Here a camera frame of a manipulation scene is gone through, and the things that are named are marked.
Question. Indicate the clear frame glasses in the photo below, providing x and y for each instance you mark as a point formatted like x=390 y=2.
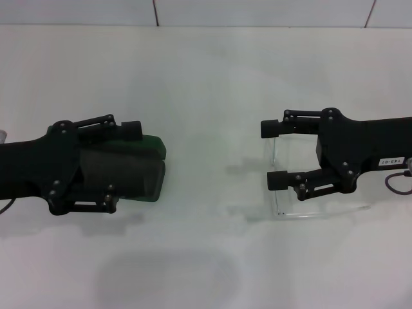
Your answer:
x=305 y=215

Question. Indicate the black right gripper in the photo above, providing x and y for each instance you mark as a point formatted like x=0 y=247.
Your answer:
x=354 y=145

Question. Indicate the green glasses case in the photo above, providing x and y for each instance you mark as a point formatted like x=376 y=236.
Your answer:
x=138 y=174

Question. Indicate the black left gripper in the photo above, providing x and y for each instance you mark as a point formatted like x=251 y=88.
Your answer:
x=38 y=164

